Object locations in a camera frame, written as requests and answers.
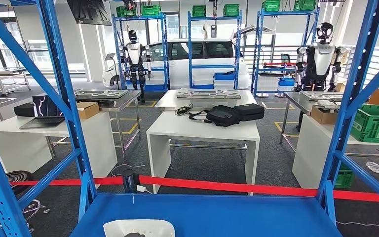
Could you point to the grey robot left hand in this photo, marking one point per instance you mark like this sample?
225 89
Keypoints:
134 235

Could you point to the white plastic car part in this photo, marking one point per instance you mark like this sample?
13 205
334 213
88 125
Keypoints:
150 229

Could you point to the black shoulder bag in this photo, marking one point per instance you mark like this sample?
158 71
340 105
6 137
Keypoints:
223 116

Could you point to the blue metal shelf rack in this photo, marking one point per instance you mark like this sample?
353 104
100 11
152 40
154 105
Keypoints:
190 49
166 49
256 49
225 216

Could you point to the white power adapter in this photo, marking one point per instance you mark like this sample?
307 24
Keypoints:
141 188

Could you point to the red barrier tape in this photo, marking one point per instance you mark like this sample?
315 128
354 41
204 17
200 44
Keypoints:
225 186

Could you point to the white table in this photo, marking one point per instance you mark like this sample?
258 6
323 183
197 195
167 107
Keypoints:
19 150
310 153
202 129

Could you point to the black round base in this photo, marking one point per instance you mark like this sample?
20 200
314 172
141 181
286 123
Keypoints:
19 179

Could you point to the small cardboard box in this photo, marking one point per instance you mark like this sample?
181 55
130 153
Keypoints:
323 116
89 110

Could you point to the grey metal panel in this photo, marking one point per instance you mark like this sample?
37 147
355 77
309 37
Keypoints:
320 95
209 94
101 94

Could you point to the black laptop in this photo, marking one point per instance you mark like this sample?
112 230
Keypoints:
47 106

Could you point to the black carry case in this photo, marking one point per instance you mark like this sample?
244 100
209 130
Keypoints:
23 110
250 112

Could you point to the white car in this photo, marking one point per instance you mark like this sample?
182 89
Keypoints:
179 73

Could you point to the white storage bin stack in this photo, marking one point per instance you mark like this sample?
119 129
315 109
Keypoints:
202 78

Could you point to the black white humanoid robot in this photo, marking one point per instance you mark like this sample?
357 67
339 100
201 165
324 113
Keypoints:
322 60
134 55

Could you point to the tablet on floor stand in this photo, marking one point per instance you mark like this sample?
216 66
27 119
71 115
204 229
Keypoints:
109 56

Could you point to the blue storage bin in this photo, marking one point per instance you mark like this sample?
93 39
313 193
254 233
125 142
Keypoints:
286 82
223 77

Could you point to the steel trolley table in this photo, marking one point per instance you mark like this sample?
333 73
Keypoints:
8 70

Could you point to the black hanging pendant control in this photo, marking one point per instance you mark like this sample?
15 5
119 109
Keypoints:
213 31

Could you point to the black hanging screen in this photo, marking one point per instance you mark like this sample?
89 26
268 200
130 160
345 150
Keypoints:
89 13

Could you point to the clear plastic bag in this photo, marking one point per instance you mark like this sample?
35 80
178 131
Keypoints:
374 167

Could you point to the black barrier post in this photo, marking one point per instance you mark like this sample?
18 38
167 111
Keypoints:
130 181

